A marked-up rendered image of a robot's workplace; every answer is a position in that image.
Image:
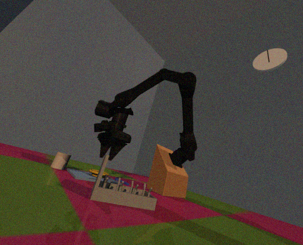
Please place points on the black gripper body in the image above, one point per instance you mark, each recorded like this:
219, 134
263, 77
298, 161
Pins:
117, 134

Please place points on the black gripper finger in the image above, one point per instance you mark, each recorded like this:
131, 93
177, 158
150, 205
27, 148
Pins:
105, 145
116, 147

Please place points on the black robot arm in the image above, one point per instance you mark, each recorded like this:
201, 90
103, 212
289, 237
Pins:
186, 82

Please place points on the tan cylinder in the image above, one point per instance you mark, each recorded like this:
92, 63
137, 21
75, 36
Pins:
61, 160

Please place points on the tan dish rack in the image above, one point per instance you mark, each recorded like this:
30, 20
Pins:
104, 191

